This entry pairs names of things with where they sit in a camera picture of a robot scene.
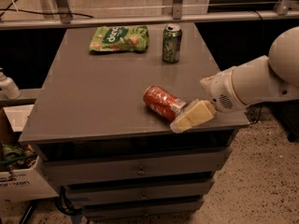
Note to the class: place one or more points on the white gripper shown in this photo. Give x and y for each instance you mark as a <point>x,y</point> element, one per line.
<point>220,90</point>

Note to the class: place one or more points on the red coke can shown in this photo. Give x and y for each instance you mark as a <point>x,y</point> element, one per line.
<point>163,102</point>

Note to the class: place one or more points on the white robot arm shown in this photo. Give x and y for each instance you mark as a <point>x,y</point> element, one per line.
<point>270,78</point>

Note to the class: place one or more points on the green soda can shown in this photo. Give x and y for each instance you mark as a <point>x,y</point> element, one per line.
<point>171,43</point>

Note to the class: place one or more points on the top grey drawer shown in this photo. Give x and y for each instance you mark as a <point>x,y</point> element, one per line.
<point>174,163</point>

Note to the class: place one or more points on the grey drawer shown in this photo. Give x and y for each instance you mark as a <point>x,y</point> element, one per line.
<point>144,192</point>
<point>143,208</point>
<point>174,163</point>

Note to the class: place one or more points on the middle grey drawer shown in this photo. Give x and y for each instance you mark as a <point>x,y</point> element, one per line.
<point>144,192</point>

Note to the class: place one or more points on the grey drawer cabinet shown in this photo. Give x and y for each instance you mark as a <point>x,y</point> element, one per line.
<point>91,106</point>

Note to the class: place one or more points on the green chip bag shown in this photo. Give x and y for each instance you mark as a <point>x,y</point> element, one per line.
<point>119,38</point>

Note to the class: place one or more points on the bottom grey drawer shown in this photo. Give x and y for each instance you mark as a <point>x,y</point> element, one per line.
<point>143,208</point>

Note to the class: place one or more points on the white cardboard box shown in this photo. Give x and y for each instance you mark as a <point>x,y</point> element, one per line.
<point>21,176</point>

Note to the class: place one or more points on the white plastic bottle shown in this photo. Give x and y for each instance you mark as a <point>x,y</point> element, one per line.
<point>8,86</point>

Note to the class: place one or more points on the metal frame rail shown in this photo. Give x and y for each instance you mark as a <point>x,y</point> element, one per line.
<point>94,22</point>

